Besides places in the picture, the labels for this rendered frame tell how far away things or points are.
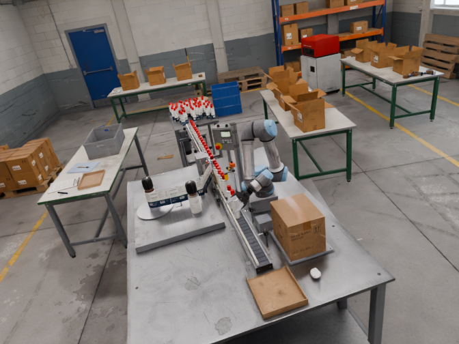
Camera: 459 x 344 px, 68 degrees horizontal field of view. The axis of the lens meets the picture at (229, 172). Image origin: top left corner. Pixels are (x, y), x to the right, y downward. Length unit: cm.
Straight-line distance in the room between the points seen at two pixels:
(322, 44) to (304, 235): 609
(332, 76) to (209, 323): 675
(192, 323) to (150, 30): 882
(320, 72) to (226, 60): 318
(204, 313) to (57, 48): 946
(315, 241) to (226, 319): 71
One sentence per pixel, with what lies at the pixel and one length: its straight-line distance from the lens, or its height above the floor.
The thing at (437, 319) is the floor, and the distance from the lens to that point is 317.
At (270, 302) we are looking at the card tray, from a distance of 203.
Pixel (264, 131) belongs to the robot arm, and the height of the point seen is 153.
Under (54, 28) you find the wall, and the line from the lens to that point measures 1070.
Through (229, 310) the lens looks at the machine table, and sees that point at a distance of 203.
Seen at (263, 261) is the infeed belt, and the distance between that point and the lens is 219.
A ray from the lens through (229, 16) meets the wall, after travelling 1002.
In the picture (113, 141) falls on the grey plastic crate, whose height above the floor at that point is 98.
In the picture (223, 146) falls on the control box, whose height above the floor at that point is 132.
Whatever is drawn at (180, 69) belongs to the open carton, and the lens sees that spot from 800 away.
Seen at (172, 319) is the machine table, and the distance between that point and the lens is 208.
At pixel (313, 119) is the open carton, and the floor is 92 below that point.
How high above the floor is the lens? 238
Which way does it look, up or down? 28 degrees down
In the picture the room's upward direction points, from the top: 10 degrees counter-clockwise
